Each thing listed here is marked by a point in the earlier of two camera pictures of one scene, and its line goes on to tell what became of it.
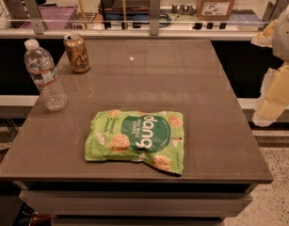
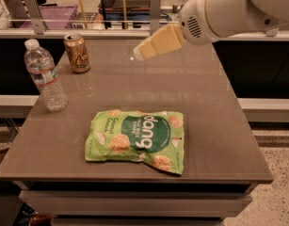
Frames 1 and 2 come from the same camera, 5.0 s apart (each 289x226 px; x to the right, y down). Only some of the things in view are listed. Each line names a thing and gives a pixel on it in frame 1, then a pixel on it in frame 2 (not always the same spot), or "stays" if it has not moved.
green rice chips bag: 154,137 stays
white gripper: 285,35 -> 197,18
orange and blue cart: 127,4 stays
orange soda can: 77,53 stays
